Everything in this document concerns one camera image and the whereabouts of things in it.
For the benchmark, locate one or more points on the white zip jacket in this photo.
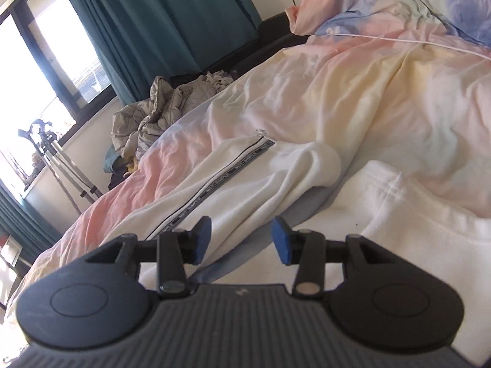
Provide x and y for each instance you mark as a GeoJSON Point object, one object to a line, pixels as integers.
{"type": "Point", "coordinates": [245, 188]}

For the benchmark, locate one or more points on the grey puffy jacket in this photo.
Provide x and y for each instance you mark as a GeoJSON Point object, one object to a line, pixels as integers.
{"type": "Point", "coordinates": [168, 103]}

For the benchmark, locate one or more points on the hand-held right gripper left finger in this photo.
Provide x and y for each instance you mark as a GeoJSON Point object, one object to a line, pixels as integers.
{"type": "Point", "coordinates": [203, 239]}

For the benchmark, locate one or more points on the dark clothes pile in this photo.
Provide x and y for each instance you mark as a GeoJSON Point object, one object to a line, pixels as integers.
{"type": "Point", "coordinates": [121, 168]}

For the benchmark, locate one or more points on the wide teal curtain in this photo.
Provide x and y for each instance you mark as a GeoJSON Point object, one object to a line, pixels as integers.
{"type": "Point", "coordinates": [161, 23]}

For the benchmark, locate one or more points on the metal clothes drying rack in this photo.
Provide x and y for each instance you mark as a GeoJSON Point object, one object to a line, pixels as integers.
{"type": "Point", "coordinates": [57, 153]}

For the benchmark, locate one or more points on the white sweater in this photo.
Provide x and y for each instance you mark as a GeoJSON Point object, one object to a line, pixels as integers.
{"type": "Point", "coordinates": [429, 214]}

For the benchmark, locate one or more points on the black headboard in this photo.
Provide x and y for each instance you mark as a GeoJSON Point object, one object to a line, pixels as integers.
{"type": "Point", "coordinates": [264, 42]}

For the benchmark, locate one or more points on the narrow teal curtain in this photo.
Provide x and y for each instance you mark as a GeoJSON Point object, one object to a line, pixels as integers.
{"type": "Point", "coordinates": [21, 222]}

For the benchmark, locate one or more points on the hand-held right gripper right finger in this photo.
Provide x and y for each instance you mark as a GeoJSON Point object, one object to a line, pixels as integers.
{"type": "Point", "coordinates": [281, 242]}

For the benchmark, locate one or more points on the black framed window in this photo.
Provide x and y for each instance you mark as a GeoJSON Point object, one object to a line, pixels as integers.
{"type": "Point", "coordinates": [42, 65]}

